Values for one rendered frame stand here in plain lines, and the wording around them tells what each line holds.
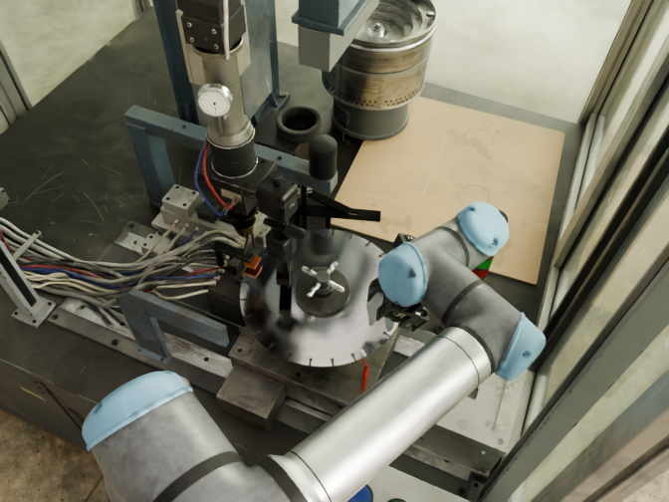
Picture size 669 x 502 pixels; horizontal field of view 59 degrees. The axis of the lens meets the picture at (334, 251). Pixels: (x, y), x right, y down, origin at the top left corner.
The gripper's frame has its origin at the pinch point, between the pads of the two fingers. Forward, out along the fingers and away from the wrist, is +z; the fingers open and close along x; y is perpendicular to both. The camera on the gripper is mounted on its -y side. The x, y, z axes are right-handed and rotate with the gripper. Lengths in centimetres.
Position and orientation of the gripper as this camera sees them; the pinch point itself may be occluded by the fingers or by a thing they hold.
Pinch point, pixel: (373, 309)
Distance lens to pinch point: 110.9
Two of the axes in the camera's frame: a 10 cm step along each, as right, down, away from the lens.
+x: 9.1, 3.0, 2.9
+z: -4.0, 4.7, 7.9
